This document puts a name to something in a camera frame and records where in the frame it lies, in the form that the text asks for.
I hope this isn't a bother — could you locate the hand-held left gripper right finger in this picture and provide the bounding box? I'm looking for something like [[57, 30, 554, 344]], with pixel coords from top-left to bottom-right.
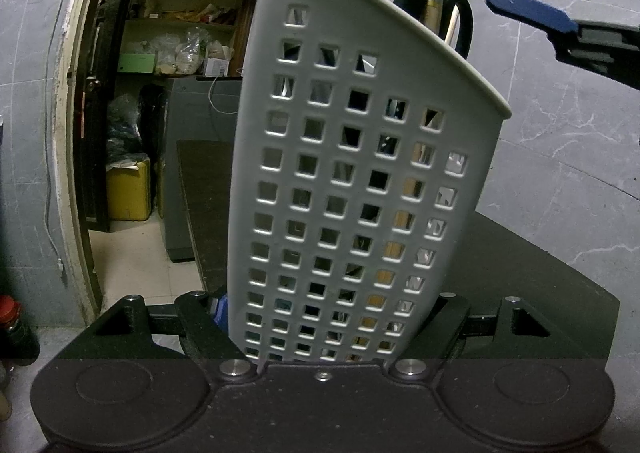
[[394, 290, 553, 381]]

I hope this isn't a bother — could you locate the grey cabinet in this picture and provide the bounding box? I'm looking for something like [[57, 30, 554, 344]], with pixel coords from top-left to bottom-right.
[[160, 77, 246, 262]]

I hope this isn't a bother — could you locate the black plastic bag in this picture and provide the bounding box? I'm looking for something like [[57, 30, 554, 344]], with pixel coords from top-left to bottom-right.
[[106, 94, 147, 164]]

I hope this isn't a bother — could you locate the cream door frame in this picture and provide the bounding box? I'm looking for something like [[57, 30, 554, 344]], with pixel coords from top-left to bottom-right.
[[52, 0, 351, 319]]

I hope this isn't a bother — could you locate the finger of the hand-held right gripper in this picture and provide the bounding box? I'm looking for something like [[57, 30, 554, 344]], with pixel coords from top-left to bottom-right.
[[486, 0, 640, 90]]

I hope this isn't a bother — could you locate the red-capped dark bottle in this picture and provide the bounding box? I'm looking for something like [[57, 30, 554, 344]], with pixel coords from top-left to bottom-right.
[[0, 295, 41, 368]]

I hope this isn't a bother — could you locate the white wire loop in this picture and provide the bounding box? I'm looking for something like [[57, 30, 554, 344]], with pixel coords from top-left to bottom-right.
[[207, 75, 242, 114]]

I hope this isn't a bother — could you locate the dark wooden door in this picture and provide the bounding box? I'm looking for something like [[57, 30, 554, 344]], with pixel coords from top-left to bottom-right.
[[72, 0, 151, 233]]

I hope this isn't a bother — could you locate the white perforated utensil holder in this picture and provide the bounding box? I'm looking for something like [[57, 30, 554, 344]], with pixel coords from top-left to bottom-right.
[[227, 0, 512, 365]]

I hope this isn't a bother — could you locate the green box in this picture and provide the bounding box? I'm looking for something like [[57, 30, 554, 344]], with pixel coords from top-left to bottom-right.
[[117, 53, 157, 74]]

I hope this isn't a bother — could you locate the clear plastic bag pile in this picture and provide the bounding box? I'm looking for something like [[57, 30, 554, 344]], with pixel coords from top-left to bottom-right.
[[152, 28, 223, 74]]

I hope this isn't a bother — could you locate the yellow jerry can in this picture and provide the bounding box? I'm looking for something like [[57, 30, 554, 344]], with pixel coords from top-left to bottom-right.
[[106, 157, 152, 222]]

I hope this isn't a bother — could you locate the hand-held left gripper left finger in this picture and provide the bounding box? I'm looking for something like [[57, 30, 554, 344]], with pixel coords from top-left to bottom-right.
[[94, 290, 254, 381]]

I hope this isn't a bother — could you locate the white wall cable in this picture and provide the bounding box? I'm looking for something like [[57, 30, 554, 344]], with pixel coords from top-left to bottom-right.
[[45, 0, 74, 290]]

